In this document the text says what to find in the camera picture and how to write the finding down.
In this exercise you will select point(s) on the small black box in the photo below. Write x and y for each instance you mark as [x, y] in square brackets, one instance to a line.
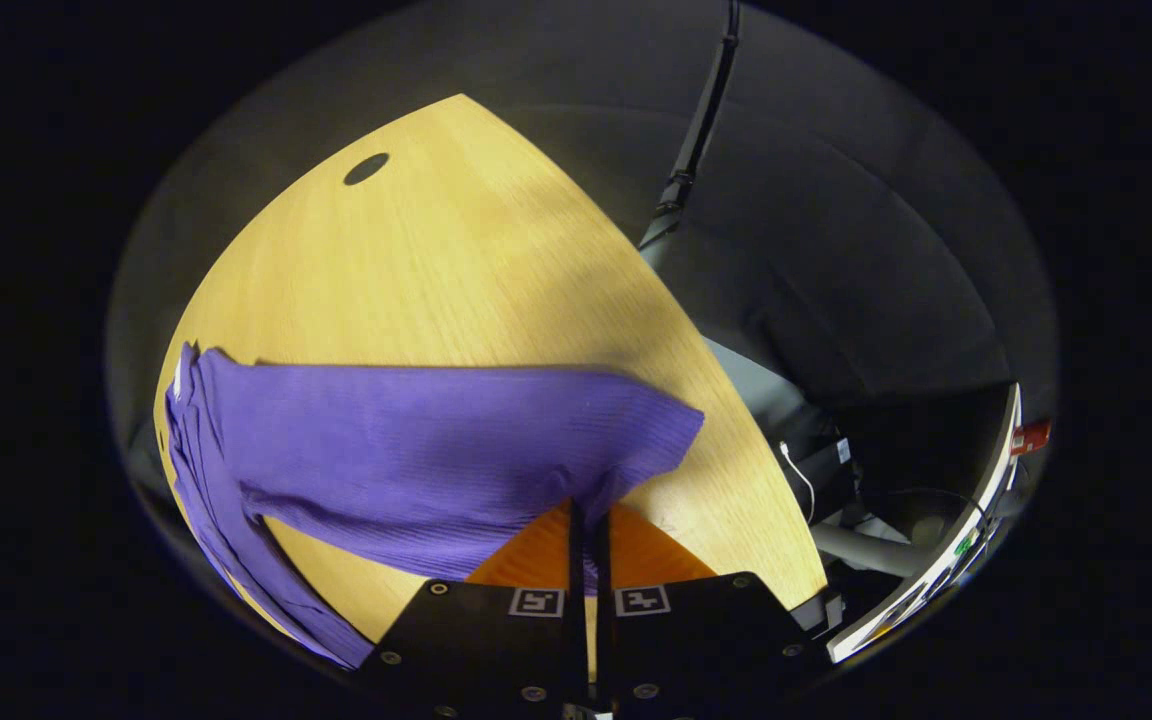
[828, 468]

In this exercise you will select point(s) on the white panel with coloured stickers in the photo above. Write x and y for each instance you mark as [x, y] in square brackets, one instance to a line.
[936, 580]

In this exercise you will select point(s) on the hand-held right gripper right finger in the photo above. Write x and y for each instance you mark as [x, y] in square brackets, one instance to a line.
[706, 640]

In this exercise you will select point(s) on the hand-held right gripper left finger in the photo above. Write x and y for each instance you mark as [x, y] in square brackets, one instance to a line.
[496, 650]

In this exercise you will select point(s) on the black backdrop cloth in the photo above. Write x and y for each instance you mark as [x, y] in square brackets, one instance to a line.
[836, 250]

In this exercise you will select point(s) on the grey tube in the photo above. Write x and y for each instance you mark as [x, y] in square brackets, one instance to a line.
[866, 550]

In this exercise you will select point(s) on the black stand pole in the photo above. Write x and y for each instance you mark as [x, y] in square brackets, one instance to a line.
[701, 120]

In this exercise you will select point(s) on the small red tag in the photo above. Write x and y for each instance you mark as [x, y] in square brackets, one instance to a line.
[1031, 438]

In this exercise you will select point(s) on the purple garment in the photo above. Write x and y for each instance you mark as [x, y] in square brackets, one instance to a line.
[436, 440]

